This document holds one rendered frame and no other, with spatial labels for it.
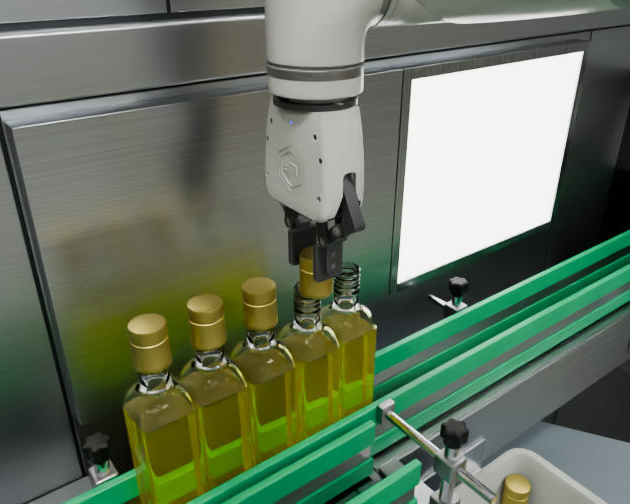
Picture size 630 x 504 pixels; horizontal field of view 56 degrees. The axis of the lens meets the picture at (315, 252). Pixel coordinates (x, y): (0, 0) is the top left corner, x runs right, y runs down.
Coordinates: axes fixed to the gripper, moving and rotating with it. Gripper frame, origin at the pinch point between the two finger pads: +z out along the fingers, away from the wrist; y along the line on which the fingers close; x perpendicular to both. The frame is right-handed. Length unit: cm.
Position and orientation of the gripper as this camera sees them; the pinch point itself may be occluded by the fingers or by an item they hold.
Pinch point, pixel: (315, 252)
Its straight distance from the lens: 59.7
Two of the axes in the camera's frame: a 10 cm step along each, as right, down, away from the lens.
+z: 0.0, 8.9, 4.6
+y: 5.9, 3.7, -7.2
